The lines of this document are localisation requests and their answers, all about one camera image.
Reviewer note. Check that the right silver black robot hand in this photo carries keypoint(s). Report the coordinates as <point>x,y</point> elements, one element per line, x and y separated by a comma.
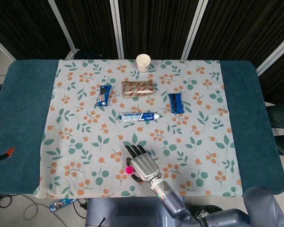
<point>144,168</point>

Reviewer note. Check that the blue cookie pack on floor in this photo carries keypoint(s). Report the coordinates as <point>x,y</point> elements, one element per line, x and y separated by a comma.
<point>61,204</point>

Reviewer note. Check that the dark teal chair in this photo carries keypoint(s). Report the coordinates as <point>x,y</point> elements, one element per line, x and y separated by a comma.
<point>281,113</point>

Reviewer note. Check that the black bag behind table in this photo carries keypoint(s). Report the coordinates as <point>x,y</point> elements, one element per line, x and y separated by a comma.
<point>88,55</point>

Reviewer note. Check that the white paper cup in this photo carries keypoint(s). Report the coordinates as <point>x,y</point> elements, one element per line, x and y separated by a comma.
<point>143,62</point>

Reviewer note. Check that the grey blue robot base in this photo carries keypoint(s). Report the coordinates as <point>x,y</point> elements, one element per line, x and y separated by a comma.
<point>123,212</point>

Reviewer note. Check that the black trash bin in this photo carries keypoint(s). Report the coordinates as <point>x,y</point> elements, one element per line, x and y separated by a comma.
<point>200,210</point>

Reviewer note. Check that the blue cookie pack with picture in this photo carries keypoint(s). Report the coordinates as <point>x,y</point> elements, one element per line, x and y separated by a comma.
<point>103,95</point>

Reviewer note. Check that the gold foil snack package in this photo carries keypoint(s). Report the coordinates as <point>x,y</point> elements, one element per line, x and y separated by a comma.
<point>137,88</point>

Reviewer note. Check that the teal table cover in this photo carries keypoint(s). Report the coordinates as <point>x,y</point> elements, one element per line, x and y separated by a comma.
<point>21,106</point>

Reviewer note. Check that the black clamp with orange tips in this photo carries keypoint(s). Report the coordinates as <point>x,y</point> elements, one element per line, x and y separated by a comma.
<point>10,151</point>

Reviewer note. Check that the dark blue snack wrapper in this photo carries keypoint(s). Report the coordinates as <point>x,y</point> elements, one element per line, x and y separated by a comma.
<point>176,102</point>

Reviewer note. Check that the blue white toothpaste tube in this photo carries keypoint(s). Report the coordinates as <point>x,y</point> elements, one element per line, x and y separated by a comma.
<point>137,117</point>

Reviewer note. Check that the floral leaf print tablecloth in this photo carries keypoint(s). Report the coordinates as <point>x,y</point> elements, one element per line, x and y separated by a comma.
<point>85,132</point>

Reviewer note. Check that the dark folding partition screen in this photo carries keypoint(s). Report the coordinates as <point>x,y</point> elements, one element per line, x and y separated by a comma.
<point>156,23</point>

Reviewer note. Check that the pink plastic cup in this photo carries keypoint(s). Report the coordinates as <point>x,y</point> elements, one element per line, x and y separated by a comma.
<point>129,170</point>

